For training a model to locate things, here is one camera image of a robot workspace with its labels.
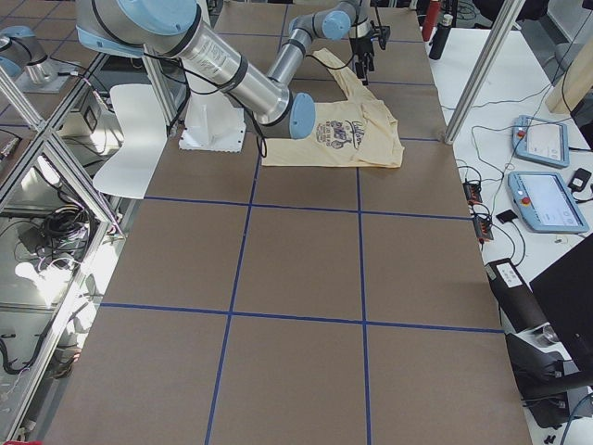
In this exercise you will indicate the aluminium frame post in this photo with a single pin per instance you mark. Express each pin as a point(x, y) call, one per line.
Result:
point(498, 34)

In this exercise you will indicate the black monitor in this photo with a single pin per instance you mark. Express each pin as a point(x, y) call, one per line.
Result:
point(564, 293)

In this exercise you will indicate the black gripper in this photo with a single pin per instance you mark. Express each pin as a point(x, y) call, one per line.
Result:
point(360, 47)

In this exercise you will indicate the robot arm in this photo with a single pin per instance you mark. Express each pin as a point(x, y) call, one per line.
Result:
point(176, 29)
point(348, 19)

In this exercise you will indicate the red bottle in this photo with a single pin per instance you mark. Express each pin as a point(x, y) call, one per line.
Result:
point(431, 16)

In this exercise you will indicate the near blue teach pendant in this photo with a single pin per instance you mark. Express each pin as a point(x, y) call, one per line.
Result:
point(545, 203)

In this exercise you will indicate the blue teach pendant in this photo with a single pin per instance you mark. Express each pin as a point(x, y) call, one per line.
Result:
point(545, 203)
point(541, 141)

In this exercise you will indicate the beige long-sleeve printed shirt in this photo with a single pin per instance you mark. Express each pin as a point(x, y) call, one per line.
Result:
point(357, 132)

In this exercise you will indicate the white plastic chair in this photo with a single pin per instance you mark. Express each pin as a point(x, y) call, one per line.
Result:
point(129, 171)

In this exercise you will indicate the black water bottle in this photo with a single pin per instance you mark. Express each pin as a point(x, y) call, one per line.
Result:
point(440, 38)

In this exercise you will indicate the far blue teach pendant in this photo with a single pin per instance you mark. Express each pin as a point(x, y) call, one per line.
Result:
point(541, 141)

